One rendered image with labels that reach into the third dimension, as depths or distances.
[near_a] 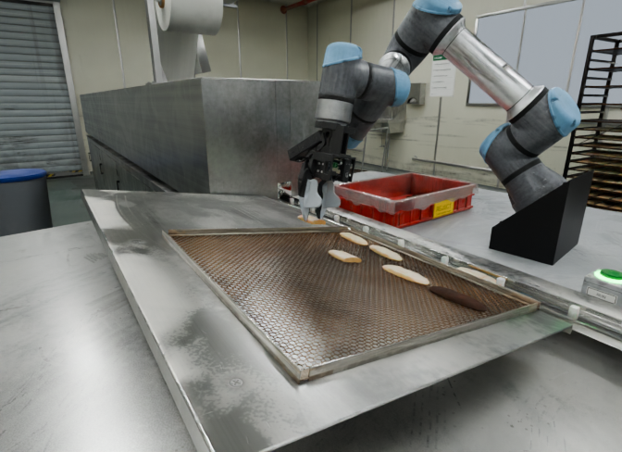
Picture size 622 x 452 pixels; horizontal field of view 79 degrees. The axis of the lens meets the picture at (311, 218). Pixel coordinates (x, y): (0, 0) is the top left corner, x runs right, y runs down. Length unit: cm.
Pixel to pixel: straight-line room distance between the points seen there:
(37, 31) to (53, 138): 158
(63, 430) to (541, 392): 66
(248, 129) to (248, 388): 112
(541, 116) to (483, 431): 80
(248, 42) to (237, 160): 717
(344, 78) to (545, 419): 64
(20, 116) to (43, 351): 683
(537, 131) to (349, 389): 92
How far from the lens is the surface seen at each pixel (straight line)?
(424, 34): 117
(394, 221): 127
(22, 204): 383
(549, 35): 574
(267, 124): 144
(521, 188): 120
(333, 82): 79
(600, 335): 82
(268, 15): 880
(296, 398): 38
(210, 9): 207
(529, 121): 116
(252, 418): 35
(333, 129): 78
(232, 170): 139
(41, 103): 753
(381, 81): 83
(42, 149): 756
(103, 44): 769
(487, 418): 63
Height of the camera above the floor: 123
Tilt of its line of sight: 17 degrees down
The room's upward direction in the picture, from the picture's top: straight up
